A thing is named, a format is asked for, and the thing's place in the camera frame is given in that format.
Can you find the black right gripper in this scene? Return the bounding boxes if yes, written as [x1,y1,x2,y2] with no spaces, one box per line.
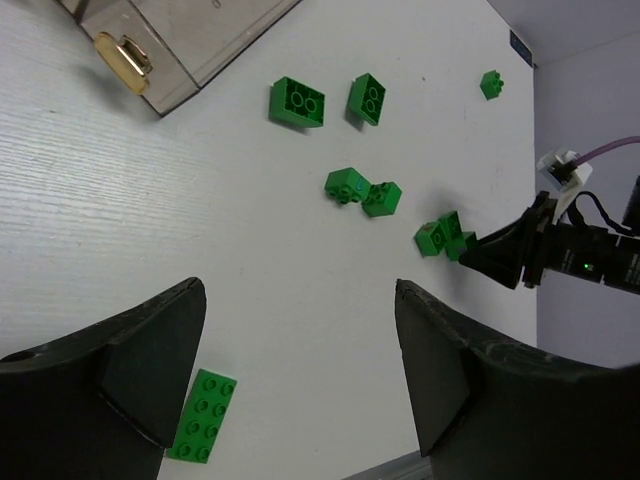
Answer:
[458,185,639,294]

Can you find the green upturned 2x3 lego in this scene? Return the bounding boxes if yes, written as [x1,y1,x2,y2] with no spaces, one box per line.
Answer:
[269,76,325,129]

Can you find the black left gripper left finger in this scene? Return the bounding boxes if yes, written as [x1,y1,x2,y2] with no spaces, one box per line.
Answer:
[1,277,206,479]

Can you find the blue right corner label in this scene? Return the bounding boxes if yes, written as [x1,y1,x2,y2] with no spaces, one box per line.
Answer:
[509,30,536,69]

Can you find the green far 2x2 lego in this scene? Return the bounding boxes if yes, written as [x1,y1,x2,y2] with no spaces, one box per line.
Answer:
[479,70,505,101]

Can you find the clear three-compartment organizer tray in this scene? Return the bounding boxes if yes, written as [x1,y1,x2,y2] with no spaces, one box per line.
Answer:
[59,1,298,117]

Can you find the green upturned 2x2 lego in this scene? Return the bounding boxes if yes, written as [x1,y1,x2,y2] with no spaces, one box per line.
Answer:
[347,73,386,126]

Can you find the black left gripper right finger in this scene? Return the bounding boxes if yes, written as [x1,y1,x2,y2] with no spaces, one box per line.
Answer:
[395,280,639,479]

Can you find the green lego brick center-left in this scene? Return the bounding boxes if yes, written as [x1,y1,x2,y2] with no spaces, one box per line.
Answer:
[324,167,371,205]

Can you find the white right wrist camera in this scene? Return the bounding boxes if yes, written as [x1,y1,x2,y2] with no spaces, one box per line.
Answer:
[536,148,593,223]

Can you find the green lego brick center-right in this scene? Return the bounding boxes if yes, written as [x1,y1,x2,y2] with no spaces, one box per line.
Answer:
[362,182,402,218]

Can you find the green 2x2 lego near gripper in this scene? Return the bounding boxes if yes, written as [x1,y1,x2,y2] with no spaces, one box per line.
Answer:
[414,222,446,257]

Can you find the green 2x4 lego brick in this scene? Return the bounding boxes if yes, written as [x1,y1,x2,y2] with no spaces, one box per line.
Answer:
[438,210,478,262]

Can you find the green flat 2x4 lego plate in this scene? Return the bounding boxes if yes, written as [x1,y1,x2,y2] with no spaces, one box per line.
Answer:
[166,369,237,464]

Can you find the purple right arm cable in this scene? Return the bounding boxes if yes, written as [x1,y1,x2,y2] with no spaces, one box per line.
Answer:
[577,134,640,165]

